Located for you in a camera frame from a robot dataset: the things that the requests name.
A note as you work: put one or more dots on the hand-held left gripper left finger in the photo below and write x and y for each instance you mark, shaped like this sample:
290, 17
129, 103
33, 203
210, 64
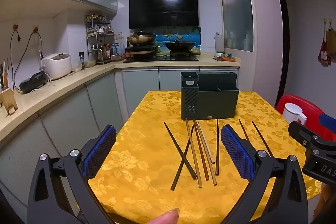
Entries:
101, 150

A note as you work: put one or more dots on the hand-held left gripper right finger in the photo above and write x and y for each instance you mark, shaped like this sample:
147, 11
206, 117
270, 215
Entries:
236, 150

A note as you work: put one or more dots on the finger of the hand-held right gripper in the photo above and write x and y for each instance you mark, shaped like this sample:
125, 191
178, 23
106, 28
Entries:
302, 133
329, 123

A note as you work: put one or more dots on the dark wooden chopstick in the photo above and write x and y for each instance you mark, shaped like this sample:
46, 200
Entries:
181, 162
244, 129
181, 151
262, 138
217, 148

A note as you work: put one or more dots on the light wooden chopstick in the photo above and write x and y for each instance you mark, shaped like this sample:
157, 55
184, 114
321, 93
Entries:
207, 146
210, 163
193, 153

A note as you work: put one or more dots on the brown wooden chopstick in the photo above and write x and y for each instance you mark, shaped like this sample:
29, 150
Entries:
201, 153

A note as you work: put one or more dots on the dark green utensil holder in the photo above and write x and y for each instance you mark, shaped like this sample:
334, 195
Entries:
218, 103

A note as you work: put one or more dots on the person's left hand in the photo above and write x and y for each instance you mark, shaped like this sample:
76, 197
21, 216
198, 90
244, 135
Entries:
165, 217

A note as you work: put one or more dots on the red plastic stool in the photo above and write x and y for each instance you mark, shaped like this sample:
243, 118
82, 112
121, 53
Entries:
315, 108

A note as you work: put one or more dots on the white kettle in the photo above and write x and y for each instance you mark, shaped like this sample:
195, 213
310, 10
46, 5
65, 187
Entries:
292, 113

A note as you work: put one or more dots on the yellow floral tablecloth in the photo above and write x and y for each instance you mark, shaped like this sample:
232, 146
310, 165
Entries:
147, 150

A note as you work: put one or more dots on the red and white apron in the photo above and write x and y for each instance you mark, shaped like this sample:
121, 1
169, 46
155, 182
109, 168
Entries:
326, 50

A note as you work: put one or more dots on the beige kitchen countertop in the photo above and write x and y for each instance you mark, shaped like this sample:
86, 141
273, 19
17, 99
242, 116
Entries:
78, 79

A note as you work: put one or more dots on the orange kitchen utensil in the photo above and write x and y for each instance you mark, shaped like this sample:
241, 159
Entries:
227, 58

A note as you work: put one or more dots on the white rice cooker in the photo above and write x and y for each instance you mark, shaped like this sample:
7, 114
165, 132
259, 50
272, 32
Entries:
57, 66

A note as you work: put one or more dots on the black countertop appliance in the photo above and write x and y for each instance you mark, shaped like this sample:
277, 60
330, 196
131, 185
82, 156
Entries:
32, 82

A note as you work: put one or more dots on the row of condiment bottles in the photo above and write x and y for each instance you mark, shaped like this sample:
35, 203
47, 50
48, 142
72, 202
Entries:
107, 52

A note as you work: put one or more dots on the wooden knife block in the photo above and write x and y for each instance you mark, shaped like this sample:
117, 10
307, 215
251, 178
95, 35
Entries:
8, 102

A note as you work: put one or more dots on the white plastic bottle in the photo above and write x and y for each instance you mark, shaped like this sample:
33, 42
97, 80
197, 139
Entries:
219, 44

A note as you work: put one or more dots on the black gas cooktop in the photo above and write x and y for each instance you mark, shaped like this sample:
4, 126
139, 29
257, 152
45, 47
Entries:
162, 58

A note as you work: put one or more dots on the golden pan with lid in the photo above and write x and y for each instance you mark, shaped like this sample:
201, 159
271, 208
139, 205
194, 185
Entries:
140, 39

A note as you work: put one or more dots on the black wok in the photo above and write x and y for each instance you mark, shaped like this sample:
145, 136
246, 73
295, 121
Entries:
180, 46

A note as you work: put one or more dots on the metal spice rack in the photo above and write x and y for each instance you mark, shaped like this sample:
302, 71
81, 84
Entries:
98, 29

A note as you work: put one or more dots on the blue seascape backsplash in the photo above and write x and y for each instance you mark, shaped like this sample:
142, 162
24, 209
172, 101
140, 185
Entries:
168, 35

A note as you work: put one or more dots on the frosted glass window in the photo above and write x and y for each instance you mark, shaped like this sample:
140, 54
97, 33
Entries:
235, 3

